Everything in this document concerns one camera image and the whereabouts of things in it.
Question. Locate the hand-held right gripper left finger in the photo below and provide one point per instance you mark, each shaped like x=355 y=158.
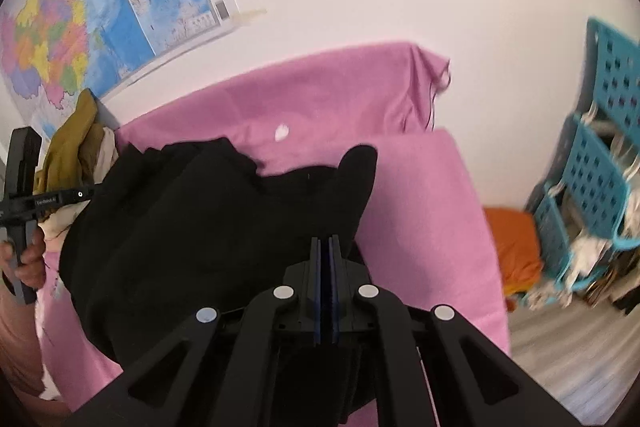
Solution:
x=320 y=279

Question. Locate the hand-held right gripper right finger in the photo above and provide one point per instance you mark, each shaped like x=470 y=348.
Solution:
x=334 y=279

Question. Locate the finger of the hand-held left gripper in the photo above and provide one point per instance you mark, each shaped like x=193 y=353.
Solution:
x=80 y=195

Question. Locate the black garment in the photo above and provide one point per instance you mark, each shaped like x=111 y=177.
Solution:
x=200 y=232

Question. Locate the pile of clothes in rack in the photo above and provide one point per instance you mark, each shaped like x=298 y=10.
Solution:
x=590 y=257

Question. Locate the person's left hand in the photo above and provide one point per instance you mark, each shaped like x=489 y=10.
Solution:
x=32 y=264

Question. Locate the cream garment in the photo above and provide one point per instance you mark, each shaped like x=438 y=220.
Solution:
x=107 y=152

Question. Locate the small white scrap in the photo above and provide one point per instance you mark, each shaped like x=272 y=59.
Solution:
x=282 y=132

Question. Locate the pink sheet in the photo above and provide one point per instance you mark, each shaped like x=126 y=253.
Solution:
x=350 y=107

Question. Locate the orange cloth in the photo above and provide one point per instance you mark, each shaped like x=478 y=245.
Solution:
x=515 y=247

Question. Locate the blue plastic rack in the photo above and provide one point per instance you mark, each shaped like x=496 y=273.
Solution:
x=615 y=72

